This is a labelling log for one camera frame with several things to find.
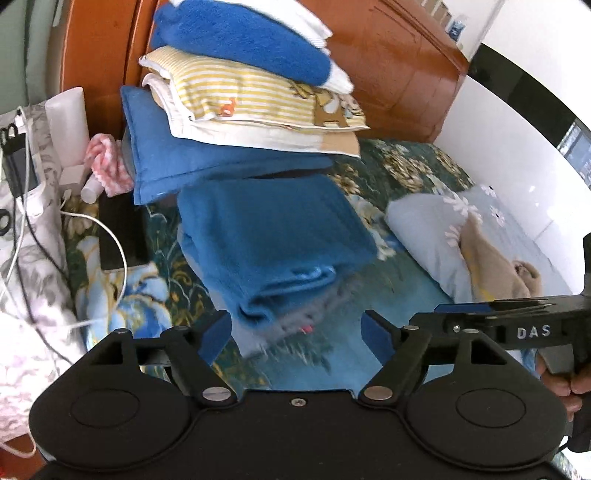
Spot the blue fleece jacket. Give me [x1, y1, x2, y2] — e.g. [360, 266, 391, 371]
[177, 174, 378, 327]

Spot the person's right hand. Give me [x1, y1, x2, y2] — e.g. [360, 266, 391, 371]
[536, 353, 591, 421]

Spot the beige fleece garment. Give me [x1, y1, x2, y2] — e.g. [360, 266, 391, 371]
[459, 213, 543, 302]

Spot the floral blue bedsheet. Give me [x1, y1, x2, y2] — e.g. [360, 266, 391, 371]
[62, 137, 574, 480]

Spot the black phone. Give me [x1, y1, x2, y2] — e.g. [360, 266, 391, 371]
[98, 192, 149, 271]

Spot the grey floral fabric organizer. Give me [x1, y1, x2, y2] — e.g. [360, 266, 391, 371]
[1, 103, 86, 443]

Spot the blue folded cushion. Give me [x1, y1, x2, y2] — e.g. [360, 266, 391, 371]
[120, 86, 332, 205]

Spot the pink white knitted cloth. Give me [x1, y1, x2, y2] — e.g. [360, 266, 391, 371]
[84, 133, 134, 197]

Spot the yellow striped folded garment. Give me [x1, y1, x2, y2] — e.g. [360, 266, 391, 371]
[139, 46, 367, 157]

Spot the white bottle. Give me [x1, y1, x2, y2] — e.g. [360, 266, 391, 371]
[45, 87, 89, 168]

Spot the orange wooden headboard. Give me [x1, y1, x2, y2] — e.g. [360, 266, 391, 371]
[59, 0, 469, 143]

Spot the blue white folded towel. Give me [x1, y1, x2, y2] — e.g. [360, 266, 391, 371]
[151, 1, 353, 95]

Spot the white charging cable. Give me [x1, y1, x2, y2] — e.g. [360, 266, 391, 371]
[0, 106, 129, 333]

